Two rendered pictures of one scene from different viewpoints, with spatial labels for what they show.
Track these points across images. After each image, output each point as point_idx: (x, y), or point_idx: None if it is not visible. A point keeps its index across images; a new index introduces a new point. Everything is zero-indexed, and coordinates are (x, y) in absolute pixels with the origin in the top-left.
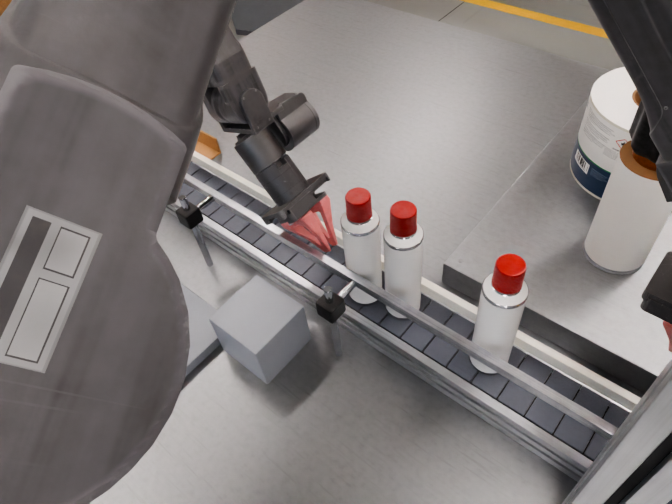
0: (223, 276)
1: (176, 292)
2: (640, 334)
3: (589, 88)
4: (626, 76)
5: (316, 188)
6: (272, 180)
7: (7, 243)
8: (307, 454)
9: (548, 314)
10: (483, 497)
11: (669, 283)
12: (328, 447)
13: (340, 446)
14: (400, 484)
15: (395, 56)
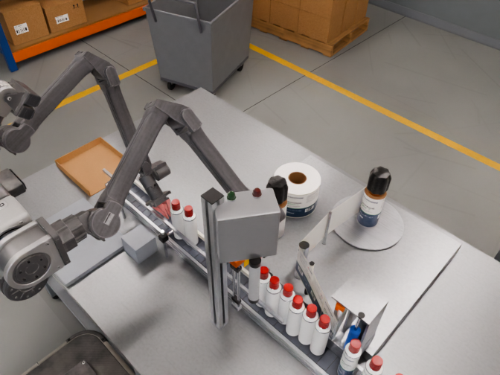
0: (129, 223)
1: (120, 220)
2: (269, 260)
3: (301, 161)
4: (291, 167)
5: (165, 196)
6: (149, 191)
7: (107, 214)
8: (148, 287)
9: None
10: (203, 305)
11: None
12: (155, 286)
13: (160, 286)
14: (177, 299)
15: (224, 132)
